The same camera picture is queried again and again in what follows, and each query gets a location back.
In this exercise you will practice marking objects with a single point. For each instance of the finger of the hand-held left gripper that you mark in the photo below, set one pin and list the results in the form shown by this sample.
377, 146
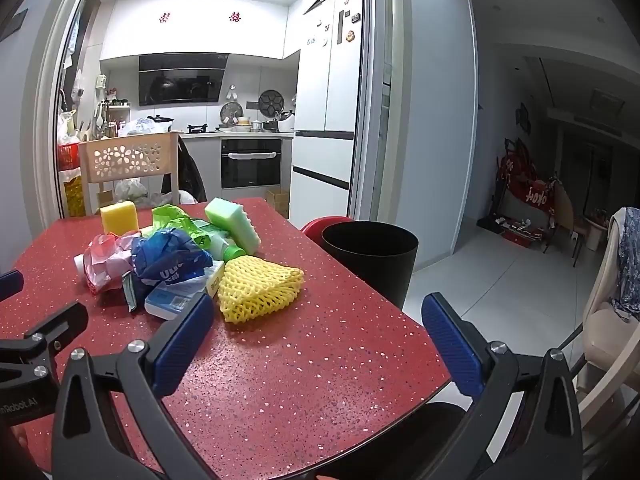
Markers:
55, 322
9, 284

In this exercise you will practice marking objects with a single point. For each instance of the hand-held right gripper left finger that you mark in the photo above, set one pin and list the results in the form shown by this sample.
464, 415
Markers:
184, 347

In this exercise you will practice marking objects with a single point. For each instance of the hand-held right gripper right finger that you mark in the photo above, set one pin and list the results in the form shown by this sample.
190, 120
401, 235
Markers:
450, 347

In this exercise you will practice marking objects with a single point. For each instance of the blue white tissue packet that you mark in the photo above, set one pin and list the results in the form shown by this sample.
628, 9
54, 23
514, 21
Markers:
167, 302

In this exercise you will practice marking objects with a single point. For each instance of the dark green wrapper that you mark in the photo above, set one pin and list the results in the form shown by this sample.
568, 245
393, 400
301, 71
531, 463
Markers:
131, 297

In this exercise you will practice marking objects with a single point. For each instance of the pink plastic bag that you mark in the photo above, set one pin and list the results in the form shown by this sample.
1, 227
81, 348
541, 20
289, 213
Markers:
102, 260

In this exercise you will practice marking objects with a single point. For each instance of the blue plastic bag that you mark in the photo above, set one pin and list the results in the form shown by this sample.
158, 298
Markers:
165, 255

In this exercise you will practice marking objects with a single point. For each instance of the yellow foam fruit net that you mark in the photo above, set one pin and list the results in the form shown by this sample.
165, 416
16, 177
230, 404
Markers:
255, 285

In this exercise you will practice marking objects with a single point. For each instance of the green cap plastic bottle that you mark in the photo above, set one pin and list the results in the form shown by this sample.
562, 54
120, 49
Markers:
221, 243

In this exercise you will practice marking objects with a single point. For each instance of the black trash bin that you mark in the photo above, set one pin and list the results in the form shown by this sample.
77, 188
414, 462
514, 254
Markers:
370, 270

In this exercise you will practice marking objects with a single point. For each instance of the yellow sponge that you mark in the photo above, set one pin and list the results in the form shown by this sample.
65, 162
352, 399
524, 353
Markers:
119, 217

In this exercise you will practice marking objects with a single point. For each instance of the green plastic bag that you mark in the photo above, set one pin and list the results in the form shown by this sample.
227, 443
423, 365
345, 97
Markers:
170, 217

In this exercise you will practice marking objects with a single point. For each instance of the green sponge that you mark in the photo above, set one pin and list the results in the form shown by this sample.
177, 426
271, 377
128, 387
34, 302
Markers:
232, 220

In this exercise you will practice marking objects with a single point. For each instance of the red basket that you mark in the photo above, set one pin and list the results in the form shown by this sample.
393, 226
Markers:
67, 156

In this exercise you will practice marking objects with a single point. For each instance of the beige chair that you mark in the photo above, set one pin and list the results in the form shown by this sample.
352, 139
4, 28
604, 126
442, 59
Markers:
600, 340

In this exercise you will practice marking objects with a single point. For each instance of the white plastic bags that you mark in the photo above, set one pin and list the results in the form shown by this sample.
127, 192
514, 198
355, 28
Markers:
131, 190

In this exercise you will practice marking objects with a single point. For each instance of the black jacket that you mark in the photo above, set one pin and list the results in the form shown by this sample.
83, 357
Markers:
192, 175

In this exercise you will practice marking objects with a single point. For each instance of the cardboard box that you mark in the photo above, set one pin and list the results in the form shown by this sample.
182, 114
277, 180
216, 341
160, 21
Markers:
278, 202

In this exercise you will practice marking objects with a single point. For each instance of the wooden chair with flower cutouts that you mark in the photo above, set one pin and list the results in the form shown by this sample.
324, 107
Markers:
130, 160

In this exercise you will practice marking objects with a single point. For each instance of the red stool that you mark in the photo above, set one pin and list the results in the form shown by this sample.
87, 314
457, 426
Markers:
315, 227

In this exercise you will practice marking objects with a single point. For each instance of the round folding table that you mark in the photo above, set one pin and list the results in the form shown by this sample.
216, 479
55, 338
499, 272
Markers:
564, 210

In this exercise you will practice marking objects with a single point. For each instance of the red gift bags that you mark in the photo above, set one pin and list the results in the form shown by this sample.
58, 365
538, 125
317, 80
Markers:
525, 180

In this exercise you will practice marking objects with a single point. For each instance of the patterned cloth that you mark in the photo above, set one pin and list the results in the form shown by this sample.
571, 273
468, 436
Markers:
627, 265

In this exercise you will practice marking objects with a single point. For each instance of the built-in oven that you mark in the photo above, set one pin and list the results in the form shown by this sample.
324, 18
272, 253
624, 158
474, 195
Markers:
250, 162

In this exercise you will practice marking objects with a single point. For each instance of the round hanging rack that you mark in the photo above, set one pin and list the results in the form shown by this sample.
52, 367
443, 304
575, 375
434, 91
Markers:
231, 112

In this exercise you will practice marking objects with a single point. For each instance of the rice cooker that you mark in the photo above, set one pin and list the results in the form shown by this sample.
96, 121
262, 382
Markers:
286, 121

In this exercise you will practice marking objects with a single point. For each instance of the round hanging pan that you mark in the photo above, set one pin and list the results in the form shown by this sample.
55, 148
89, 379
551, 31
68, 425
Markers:
270, 101

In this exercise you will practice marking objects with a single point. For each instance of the black range hood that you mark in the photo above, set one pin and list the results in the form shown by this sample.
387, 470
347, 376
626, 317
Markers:
180, 80

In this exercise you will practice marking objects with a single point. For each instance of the white refrigerator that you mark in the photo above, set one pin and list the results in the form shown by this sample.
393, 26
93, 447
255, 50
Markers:
322, 110

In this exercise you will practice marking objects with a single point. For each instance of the fish wall decoration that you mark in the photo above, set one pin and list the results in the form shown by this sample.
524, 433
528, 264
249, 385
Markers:
523, 119

